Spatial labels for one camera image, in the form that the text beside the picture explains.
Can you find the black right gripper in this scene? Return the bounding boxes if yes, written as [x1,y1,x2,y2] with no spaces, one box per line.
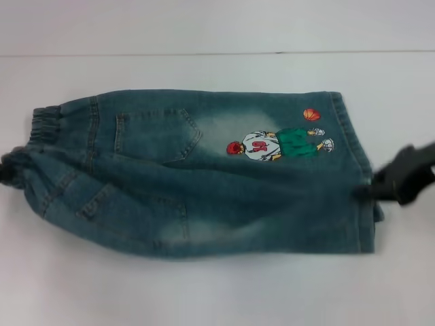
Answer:
[352,138,435,207]

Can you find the blue denim shorts with embroidery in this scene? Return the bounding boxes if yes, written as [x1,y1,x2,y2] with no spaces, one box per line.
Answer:
[4,88,387,256]

